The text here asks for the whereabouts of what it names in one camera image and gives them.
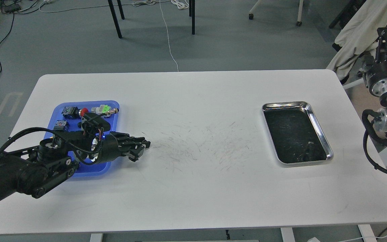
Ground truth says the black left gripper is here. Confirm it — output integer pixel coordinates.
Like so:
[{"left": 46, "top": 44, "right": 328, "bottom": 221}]
[{"left": 95, "top": 132, "right": 151, "bottom": 164}]

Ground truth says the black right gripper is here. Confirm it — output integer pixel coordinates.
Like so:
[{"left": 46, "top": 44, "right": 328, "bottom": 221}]
[{"left": 364, "top": 28, "right": 387, "bottom": 97}]

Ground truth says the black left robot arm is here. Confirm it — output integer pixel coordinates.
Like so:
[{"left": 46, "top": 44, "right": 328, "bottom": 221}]
[{"left": 0, "top": 108, "right": 151, "bottom": 201}]

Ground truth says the beige cloth on chair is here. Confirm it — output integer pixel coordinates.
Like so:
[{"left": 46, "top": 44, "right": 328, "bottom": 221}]
[{"left": 327, "top": 0, "right": 387, "bottom": 84}]

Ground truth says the blue plastic tray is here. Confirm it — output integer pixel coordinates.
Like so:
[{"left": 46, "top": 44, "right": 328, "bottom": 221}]
[{"left": 47, "top": 100, "right": 120, "bottom": 178}]

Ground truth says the white chair base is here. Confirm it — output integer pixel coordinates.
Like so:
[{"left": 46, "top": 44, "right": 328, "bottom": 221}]
[{"left": 248, "top": 0, "right": 305, "bottom": 27}]

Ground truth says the silver metal tray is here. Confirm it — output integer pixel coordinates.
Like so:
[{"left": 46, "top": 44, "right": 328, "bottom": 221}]
[{"left": 262, "top": 101, "right": 334, "bottom": 166}]

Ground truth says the black table leg pair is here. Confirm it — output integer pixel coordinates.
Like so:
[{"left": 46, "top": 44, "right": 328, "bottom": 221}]
[{"left": 188, "top": 0, "right": 196, "bottom": 35}]

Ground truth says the green grey industrial switch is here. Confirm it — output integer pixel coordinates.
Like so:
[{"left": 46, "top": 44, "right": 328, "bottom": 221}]
[{"left": 91, "top": 105, "right": 112, "bottom": 115}]

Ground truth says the red push button switch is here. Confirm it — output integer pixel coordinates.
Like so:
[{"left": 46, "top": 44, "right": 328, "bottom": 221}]
[{"left": 61, "top": 106, "right": 89, "bottom": 119}]

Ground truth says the yellow push button switch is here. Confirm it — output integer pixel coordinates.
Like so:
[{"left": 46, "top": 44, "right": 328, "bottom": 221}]
[{"left": 53, "top": 120, "right": 69, "bottom": 132}]

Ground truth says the white floor cable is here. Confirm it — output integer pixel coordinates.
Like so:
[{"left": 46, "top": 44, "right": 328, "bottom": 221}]
[{"left": 133, "top": 0, "right": 189, "bottom": 72}]

